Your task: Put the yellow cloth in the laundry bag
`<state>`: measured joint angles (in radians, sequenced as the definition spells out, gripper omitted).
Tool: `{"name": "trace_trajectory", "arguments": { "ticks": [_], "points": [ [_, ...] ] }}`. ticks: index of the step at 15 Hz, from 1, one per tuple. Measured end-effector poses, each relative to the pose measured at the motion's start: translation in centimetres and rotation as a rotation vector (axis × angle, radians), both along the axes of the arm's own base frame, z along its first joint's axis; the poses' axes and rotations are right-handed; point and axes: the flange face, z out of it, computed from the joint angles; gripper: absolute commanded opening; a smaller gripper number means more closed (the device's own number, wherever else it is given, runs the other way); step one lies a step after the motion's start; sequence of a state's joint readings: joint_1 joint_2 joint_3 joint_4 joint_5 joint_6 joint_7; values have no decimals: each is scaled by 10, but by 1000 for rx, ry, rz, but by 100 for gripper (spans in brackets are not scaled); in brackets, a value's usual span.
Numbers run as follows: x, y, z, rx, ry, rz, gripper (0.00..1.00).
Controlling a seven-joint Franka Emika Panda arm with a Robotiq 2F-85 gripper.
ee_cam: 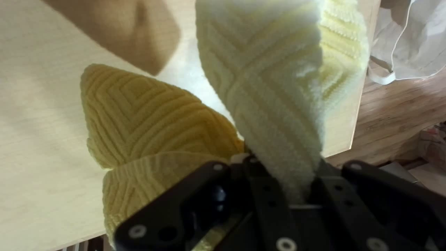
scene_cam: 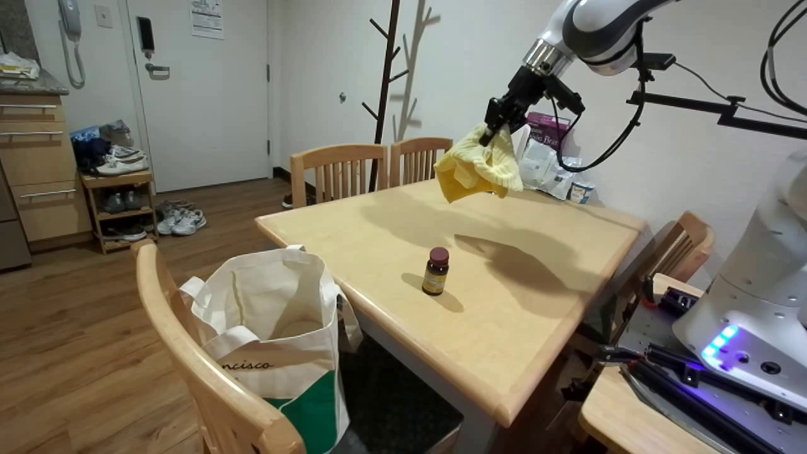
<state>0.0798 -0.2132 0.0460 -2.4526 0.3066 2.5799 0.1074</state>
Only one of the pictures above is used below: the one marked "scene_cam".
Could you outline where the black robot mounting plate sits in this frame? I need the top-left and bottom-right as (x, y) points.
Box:
(620, 339), (807, 454)

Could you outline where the white bundle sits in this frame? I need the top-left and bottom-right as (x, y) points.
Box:
(0, 50), (42, 83)

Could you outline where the small brown glass bottle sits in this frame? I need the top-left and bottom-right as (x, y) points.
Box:
(418, 245), (452, 299)

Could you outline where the clear plastic bag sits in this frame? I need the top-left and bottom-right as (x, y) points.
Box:
(512, 137), (599, 207)

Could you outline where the white paper notice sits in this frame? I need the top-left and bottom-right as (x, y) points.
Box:
(187, 0), (228, 41)

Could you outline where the black exterior camera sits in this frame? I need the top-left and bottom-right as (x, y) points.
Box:
(635, 50), (679, 70)

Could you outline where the dark shoes pair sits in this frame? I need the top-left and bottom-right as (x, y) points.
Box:
(98, 188), (146, 215)

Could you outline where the white wall phone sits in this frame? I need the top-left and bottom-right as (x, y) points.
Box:
(56, 0), (88, 92)

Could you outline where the black orange bar clamp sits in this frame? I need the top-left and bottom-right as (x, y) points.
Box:
(563, 339), (677, 401)

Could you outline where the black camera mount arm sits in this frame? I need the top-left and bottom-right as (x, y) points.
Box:
(626, 69), (807, 145)

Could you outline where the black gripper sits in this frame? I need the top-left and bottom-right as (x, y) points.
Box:
(483, 65), (587, 140)

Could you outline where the light wooden chair curved back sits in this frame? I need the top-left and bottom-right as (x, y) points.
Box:
(133, 239), (307, 454)

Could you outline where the light wooden slatted chair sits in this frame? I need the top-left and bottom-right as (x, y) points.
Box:
(288, 142), (392, 209)
(385, 134), (457, 190)

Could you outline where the yellow textured cloth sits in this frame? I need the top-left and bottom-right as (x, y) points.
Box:
(433, 125), (524, 205)

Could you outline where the white sneaker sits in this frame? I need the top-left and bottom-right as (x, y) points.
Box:
(167, 209), (210, 239)
(153, 200), (191, 234)

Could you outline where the black cable bundle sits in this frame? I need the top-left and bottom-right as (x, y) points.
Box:
(757, 0), (807, 120)

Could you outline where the dark blue bag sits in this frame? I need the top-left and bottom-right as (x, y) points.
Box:
(69, 120), (136, 175)

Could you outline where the small wooden shoe rack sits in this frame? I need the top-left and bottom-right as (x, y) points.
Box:
(82, 168), (158, 256)

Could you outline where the wooden side table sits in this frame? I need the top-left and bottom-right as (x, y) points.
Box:
(577, 361), (727, 454)

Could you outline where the wooden tree coat rack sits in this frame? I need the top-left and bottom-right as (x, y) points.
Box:
(360, 0), (445, 194)

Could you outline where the white door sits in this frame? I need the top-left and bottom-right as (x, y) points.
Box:
(124, 0), (273, 194)

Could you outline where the black door lock with handle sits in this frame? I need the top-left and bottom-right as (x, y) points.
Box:
(136, 12), (174, 83)

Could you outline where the small black power box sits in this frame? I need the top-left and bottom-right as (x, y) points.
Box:
(651, 285), (702, 320)

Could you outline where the white sneakers pair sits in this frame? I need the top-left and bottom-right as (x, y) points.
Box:
(94, 145), (151, 178)

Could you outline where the light wooden cabinet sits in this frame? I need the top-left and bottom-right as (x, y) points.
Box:
(0, 79), (97, 256)

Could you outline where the white and green laundry bag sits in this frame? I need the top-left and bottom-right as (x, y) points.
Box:
(176, 245), (367, 454)

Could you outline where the purple box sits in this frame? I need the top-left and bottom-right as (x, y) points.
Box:
(524, 110), (576, 156)

